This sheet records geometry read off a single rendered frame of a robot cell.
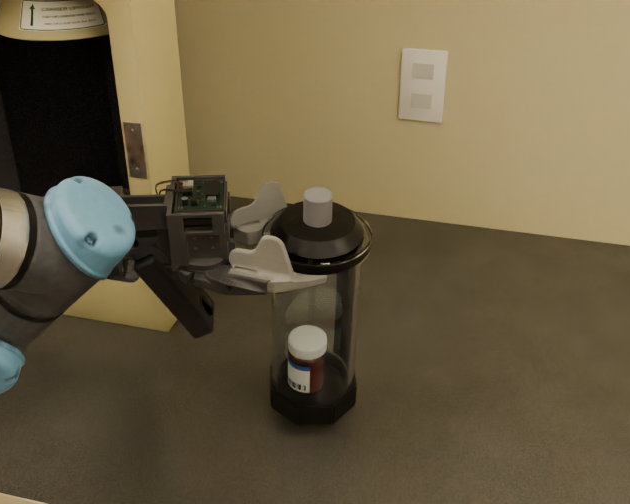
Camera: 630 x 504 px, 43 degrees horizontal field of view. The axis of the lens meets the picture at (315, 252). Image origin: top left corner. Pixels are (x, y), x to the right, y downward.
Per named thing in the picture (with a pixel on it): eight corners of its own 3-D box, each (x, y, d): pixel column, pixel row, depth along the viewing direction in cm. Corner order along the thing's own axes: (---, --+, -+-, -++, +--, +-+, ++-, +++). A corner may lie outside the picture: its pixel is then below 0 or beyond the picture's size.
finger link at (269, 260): (316, 255, 70) (221, 233, 73) (315, 307, 74) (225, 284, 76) (328, 236, 73) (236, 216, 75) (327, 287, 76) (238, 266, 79)
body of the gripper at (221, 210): (231, 215, 72) (95, 219, 71) (235, 290, 77) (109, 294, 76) (232, 172, 78) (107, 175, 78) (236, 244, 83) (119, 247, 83)
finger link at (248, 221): (320, 178, 81) (236, 201, 77) (319, 227, 84) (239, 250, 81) (305, 165, 83) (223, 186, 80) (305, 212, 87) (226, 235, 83)
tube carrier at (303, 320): (355, 352, 96) (365, 201, 83) (364, 421, 87) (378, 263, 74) (264, 354, 95) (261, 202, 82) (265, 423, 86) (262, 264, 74)
